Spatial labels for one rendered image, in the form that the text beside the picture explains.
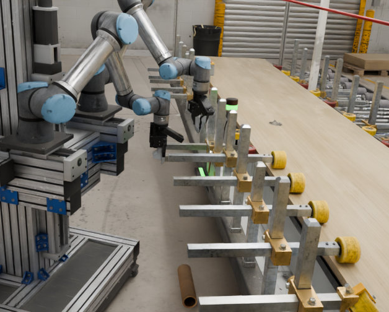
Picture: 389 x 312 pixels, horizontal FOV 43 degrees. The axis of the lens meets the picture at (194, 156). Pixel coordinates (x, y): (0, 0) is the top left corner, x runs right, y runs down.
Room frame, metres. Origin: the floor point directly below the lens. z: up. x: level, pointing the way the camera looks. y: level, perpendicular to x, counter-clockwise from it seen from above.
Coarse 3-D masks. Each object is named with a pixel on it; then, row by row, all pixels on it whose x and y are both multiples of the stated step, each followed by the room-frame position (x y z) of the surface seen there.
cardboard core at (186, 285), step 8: (184, 264) 2.47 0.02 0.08; (184, 272) 2.39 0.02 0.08; (184, 280) 2.32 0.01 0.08; (192, 280) 2.34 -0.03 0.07; (184, 288) 2.25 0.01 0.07; (192, 288) 2.25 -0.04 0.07; (184, 296) 2.19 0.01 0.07; (192, 296) 2.19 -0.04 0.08; (184, 304) 2.18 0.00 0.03; (192, 304) 2.20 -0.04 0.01
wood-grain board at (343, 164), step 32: (224, 64) 4.54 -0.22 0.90; (256, 64) 4.65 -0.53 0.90; (224, 96) 3.34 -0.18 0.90; (256, 96) 3.40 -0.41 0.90; (288, 96) 3.46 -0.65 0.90; (256, 128) 2.64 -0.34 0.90; (288, 128) 2.67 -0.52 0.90; (320, 128) 2.71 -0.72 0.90; (352, 128) 2.76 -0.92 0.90; (288, 160) 2.16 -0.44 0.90; (320, 160) 2.19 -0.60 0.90; (352, 160) 2.22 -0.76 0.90; (384, 160) 2.24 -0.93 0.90; (320, 192) 1.82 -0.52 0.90; (352, 192) 1.84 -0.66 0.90; (384, 192) 1.86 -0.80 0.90; (320, 224) 1.55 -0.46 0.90; (352, 224) 1.56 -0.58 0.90; (384, 224) 1.58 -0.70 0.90; (384, 256) 1.36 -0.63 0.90; (384, 288) 1.18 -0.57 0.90
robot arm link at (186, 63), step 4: (176, 60) 2.26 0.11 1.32; (180, 60) 2.27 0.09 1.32; (184, 60) 2.29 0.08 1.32; (188, 60) 2.29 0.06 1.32; (192, 60) 2.29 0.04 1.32; (184, 64) 2.25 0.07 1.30; (188, 64) 2.27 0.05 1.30; (184, 68) 2.24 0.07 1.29; (188, 68) 2.26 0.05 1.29; (184, 72) 2.25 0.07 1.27; (188, 72) 2.27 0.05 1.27
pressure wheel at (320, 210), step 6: (312, 204) 1.55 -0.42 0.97; (318, 204) 1.55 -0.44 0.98; (324, 204) 1.55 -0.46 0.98; (312, 210) 1.55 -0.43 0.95; (318, 210) 1.53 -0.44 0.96; (324, 210) 1.53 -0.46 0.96; (312, 216) 1.54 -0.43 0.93; (318, 216) 1.52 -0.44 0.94; (324, 216) 1.53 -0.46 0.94; (324, 222) 1.54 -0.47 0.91
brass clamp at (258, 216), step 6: (252, 204) 1.53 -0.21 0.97; (258, 204) 1.53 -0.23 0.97; (264, 204) 1.53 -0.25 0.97; (252, 210) 1.51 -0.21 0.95; (258, 210) 1.48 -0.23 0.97; (264, 210) 1.49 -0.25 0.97; (252, 216) 1.50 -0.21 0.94; (258, 216) 1.48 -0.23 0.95; (264, 216) 1.48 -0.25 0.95; (258, 222) 1.48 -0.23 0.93; (264, 222) 1.48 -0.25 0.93
